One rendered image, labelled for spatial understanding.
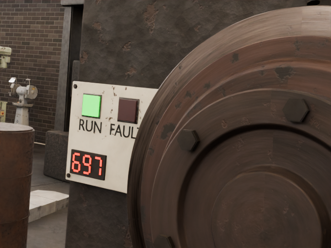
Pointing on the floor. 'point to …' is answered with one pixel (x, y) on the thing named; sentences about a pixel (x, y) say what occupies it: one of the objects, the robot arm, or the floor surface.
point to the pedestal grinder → (23, 108)
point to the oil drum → (15, 183)
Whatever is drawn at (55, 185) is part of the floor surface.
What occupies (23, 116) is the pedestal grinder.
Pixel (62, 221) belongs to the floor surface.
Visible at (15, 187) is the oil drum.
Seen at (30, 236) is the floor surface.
